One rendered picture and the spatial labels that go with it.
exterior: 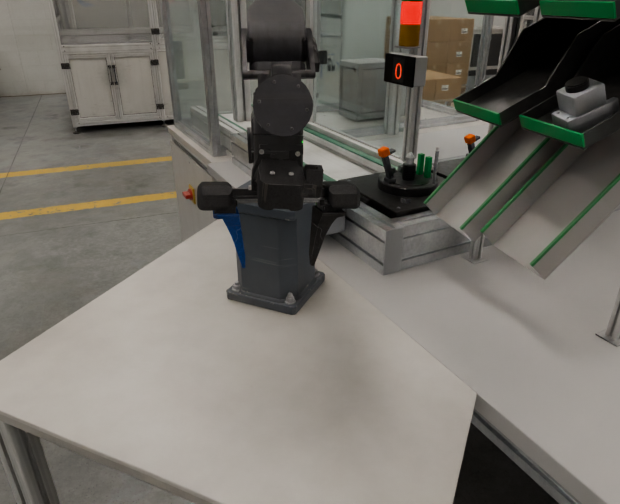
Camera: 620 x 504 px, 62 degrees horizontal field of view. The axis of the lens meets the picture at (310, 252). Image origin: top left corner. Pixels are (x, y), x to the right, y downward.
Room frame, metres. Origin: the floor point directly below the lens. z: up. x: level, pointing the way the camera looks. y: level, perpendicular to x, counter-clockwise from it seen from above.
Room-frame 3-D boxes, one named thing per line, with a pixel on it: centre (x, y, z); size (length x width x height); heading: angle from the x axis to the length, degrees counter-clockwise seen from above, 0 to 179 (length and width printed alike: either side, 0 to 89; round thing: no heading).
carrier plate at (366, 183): (1.16, -0.23, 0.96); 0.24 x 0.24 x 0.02; 28
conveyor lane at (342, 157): (1.44, -0.11, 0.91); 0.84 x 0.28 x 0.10; 28
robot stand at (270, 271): (0.87, 0.06, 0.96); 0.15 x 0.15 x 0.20; 66
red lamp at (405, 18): (1.38, -0.25, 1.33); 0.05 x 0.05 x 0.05
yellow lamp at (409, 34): (1.38, -0.25, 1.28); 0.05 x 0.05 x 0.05
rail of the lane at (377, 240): (1.33, 0.03, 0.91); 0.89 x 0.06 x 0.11; 28
